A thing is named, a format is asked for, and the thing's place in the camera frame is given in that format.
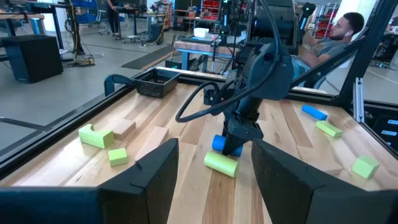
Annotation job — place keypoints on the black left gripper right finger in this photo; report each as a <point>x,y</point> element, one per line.
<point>298,196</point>

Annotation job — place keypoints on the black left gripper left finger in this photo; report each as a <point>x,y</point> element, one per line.
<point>140,193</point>

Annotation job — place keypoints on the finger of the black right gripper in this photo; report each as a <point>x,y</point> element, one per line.
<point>231,146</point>

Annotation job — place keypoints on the short blue cylinder block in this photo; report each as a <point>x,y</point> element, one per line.
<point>217,143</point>

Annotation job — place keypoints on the green cylinder block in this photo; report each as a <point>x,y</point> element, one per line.
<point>220,164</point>

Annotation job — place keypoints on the short wooden block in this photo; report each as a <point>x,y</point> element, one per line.
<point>124,129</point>

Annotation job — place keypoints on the green arch block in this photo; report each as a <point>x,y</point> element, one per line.
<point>96,140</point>

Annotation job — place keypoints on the long blue block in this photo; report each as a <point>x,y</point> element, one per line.
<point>314,112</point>

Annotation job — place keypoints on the green cube block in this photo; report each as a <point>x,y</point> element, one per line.
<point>365,168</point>

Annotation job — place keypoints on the long green block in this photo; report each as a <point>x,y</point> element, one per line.
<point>329,128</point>

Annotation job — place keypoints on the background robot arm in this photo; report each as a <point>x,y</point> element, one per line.
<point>224,29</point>

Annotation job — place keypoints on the small green block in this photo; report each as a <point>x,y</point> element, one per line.
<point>118,157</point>

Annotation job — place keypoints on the wooden workbench blue legs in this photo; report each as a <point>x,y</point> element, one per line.
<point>18,16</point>
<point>202,47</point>

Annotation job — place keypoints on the black plastic basket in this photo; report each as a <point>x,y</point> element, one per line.
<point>155,88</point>

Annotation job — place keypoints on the white plastic tub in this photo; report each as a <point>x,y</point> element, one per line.
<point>201,32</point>

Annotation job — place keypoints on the blue table clamp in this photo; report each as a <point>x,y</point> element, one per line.
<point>109,85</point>

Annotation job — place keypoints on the person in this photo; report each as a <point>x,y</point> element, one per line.
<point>326,49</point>
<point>206,13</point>
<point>112,15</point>

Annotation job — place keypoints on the black floor mat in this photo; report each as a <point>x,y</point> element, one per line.
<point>149,57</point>

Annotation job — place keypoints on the red bin shelf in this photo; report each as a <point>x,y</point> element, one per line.
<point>211,4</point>

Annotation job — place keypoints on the black cabinet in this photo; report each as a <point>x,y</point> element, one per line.
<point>37,59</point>

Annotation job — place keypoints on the blue storage bins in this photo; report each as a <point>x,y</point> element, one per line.
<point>87,9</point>

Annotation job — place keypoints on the black aluminium table frame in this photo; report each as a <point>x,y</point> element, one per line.
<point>62,129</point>

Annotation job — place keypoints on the silver aluminium bracket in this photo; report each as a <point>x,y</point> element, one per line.
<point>358,102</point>

